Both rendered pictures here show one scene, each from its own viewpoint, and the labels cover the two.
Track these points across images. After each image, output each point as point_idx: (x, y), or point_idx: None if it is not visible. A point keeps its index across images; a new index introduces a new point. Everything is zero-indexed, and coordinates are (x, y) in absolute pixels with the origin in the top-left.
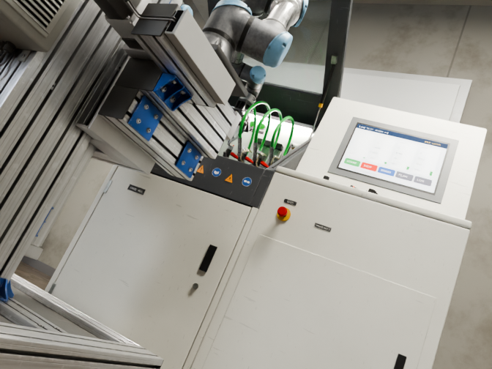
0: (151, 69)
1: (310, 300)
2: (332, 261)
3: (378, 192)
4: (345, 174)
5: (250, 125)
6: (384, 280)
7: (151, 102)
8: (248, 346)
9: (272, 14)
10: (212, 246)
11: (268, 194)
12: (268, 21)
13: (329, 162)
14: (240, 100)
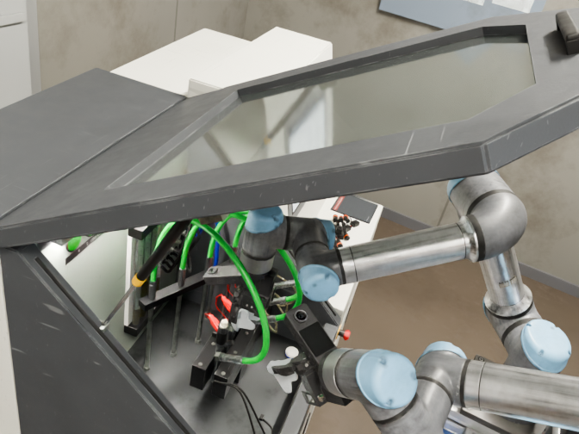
0: None
1: (335, 344)
2: (345, 313)
3: (309, 203)
4: (296, 213)
5: (221, 266)
6: (356, 286)
7: None
8: (314, 406)
9: (518, 274)
10: (308, 417)
11: (335, 337)
12: (534, 306)
13: (287, 214)
14: (274, 279)
